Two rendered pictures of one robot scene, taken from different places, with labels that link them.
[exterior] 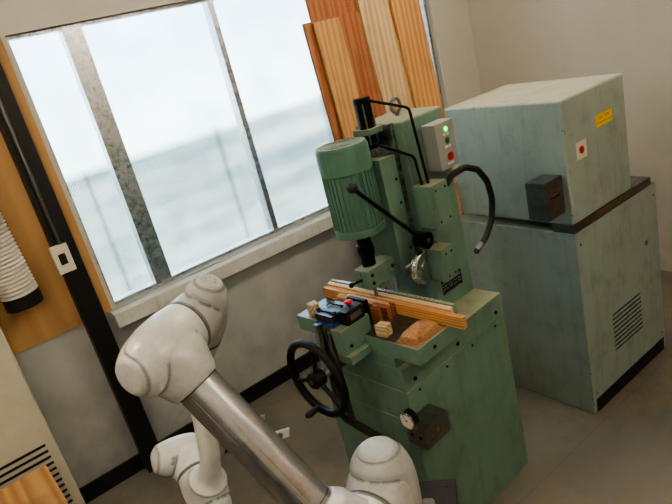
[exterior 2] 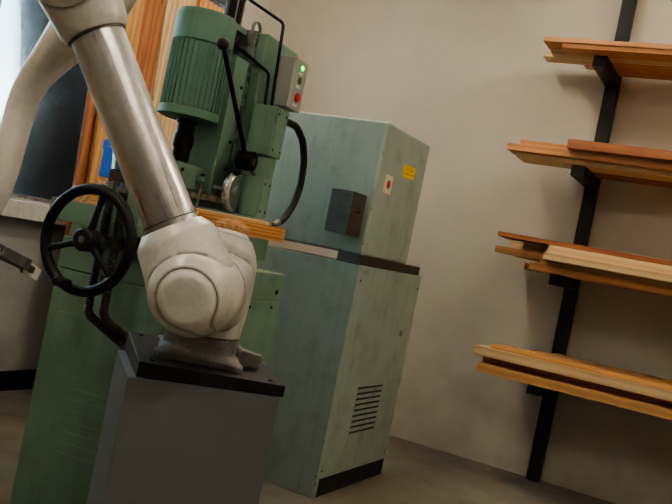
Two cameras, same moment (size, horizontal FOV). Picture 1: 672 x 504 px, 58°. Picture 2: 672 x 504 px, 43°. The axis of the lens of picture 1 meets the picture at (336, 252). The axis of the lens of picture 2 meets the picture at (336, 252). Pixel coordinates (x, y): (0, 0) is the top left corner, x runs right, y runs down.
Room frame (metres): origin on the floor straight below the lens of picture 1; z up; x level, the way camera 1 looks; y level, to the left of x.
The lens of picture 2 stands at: (-0.44, 0.72, 0.91)
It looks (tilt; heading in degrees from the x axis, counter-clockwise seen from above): 0 degrees down; 330
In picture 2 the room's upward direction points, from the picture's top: 11 degrees clockwise
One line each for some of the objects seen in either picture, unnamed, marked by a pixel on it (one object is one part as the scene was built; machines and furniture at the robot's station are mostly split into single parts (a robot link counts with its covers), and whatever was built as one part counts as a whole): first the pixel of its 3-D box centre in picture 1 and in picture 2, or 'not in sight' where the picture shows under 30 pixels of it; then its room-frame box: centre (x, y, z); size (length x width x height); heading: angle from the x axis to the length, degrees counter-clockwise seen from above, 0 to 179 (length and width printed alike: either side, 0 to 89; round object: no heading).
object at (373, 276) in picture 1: (376, 273); (180, 177); (1.98, -0.12, 1.03); 0.14 x 0.07 x 0.09; 128
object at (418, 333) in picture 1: (419, 329); (231, 225); (1.71, -0.19, 0.92); 0.14 x 0.09 x 0.04; 128
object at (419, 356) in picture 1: (363, 330); (148, 226); (1.89, -0.02, 0.87); 0.61 x 0.30 x 0.06; 38
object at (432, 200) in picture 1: (433, 203); (267, 131); (1.98, -0.36, 1.22); 0.09 x 0.08 x 0.15; 128
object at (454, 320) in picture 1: (387, 305); (180, 215); (1.93, -0.13, 0.92); 0.67 x 0.02 x 0.04; 38
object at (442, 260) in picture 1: (440, 261); (251, 196); (1.96, -0.34, 1.02); 0.09 x 0.07 x 0.12; 38
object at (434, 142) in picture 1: (440, 144); (289, 84); (2.05, -0.44, 1.40); 0.10 x 0.06 x 0.16; 128
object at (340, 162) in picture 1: (351, 189); (197, 67); (1.97, -0.10, 1.35); 0.18 x 0.18 x 0.31
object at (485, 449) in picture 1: (428, 414); (152, 399); (2.04, -0.20, 0.35); 0.58 x 0.45 x 0.71; 128
